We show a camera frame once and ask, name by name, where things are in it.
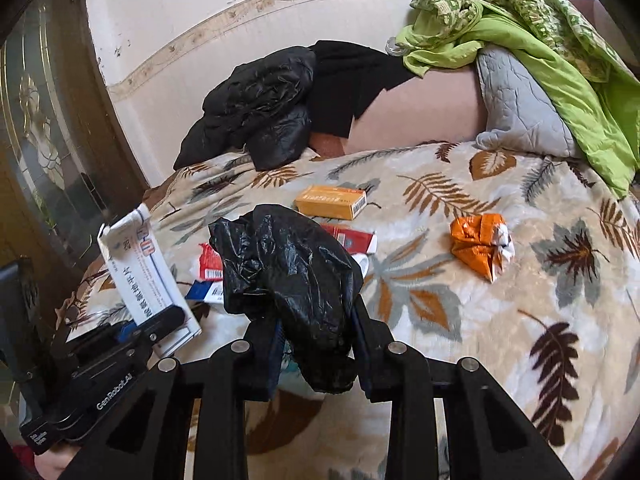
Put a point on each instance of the green patterned quilt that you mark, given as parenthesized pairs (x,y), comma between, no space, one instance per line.
(589,84)

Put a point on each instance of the red cigarette pack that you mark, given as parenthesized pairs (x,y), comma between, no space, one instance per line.
(354,241)

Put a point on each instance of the orange yellow box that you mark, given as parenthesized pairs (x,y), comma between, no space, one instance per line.
(331,202)

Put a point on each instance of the wooden glass door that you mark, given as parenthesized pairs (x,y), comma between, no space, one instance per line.
(59,131)

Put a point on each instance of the white pill bottle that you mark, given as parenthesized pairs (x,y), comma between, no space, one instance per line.
(363,263)

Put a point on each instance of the black puffer jacket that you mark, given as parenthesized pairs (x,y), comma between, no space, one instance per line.
(261,108)

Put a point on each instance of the person left hand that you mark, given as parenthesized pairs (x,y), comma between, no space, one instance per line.
(52,463)

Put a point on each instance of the torn red white box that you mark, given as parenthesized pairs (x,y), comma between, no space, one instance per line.
(210,267)

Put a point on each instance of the grey quilted pillow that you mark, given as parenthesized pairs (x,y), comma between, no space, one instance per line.
(520,116)

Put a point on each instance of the black cloth garment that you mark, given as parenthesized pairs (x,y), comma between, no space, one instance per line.
(347,79)

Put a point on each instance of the blue white medicine box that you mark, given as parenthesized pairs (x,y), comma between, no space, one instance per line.
(208,292)

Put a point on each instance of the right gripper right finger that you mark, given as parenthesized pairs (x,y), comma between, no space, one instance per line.
(448,420)

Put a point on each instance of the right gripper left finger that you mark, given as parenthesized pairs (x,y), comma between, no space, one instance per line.
(146,436)

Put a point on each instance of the orange foil wrapper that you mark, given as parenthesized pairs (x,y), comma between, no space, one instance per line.
(483,243)

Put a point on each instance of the floral fleece blanket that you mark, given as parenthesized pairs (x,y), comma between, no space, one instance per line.
(559,329)

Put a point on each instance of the black plastic bag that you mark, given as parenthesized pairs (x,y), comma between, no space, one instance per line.
(280,264)

